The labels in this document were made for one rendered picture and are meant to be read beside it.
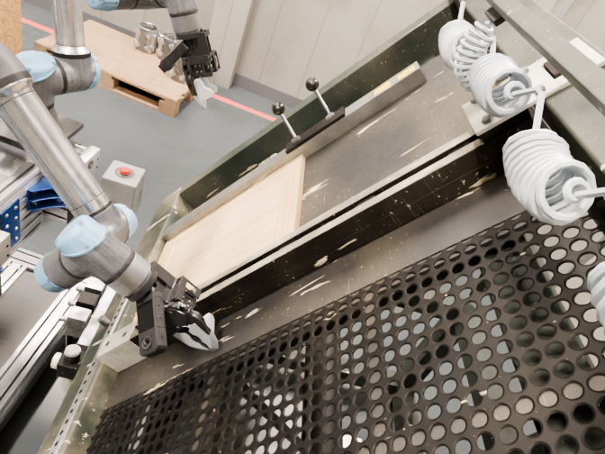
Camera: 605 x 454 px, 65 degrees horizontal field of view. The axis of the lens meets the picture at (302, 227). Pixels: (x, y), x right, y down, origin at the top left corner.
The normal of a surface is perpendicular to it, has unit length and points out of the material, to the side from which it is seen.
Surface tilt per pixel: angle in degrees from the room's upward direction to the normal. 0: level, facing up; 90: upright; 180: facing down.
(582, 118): 57
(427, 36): 90
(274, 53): 90
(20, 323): 0
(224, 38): 90
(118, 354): 90
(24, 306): 0
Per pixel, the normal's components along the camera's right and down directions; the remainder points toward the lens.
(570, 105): -0.61, -0.64
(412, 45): -0.05, 0.61
